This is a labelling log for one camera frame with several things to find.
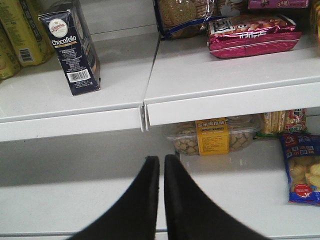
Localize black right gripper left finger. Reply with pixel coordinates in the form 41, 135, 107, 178
70, 156, 160, 240

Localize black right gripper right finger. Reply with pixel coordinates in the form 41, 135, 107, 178
164, 154, 265, 240

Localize blue chocolate cookie box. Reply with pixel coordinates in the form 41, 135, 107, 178
38, 0, 101, 96

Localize clear tub yellow label biscuits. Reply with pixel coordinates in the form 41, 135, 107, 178
162, 114, 262, 156

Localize white store shelving unit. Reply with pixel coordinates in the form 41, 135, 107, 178
0, 0, 320, 240

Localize blue round biscuit bag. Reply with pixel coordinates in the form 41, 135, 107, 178
279, 133, 320, 206

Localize rice cracker stick bag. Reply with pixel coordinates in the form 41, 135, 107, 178
255, 108, 307, 139

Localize magenta snack bag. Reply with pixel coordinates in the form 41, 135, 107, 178
207, 13, 302, 59

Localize round cracker blue bag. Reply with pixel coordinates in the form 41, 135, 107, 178
153, 0, 248, 40

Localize yellow pear drink carton three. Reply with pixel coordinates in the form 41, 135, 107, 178
0, 25, 21, 80

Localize purple snack pack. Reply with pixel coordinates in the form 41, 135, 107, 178
248, 0, 309, 9

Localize yellow pear drink carton four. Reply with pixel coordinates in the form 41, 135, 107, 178
0, 0, 54, 67

